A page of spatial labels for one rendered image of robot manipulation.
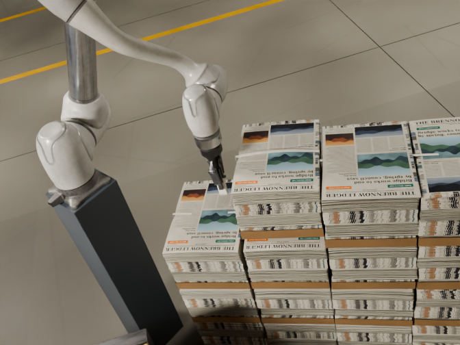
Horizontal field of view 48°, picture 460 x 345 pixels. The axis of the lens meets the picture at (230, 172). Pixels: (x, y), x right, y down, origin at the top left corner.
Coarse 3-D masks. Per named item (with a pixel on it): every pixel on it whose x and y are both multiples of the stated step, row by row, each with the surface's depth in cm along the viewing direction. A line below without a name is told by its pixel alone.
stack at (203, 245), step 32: (192, 192) 206; (192, 224) 193; (224, 224) 190; (192, 256) 184; (224, 256) 182; (256, 256) 180; (288, 256) 178; (320, 256) 175; (352, 256) 173; (384, 256) 171; (416, 256) 170; (448, 256) 167; (416, 288) 183
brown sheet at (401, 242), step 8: (328, 240) 169; (336, 240) 168; (344, 240) 168; (352, 240) 167; (360, 240) 166; (368, 240) 166; (376, 240) 165; (384, 240) 165; (392, 240) 164; (400, 240) 164; (408, 240) 163; (416, 240) 163
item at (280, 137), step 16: (256, 128) 190; (272, 128) 188; (288, 128) 187; (304, 128) 185; (240, 144) 185; (256, 144) 184; (272, 144) 182; (288, 144) 180; (304, 144) 178; (320, 144) 184
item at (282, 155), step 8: (240, 152) 182; (248, 152) 181; (280, 152) 178; (288, 152) 177; (296, 152) 176; (304, 152) 176; (312, 152) 175; (240, 160) 179; (248, 160) 178; (256, 160) 178; (264, 160) 177
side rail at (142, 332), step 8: (120, 336) 166; (128, 336) 165; (136, 336) 165; (144, 336) 164; (96, 344) 165; (104, 344) 165; (112, 344) 164; (120, 344) 164; (128, 344) 163; (136, 344) 163; (152, 344) 169
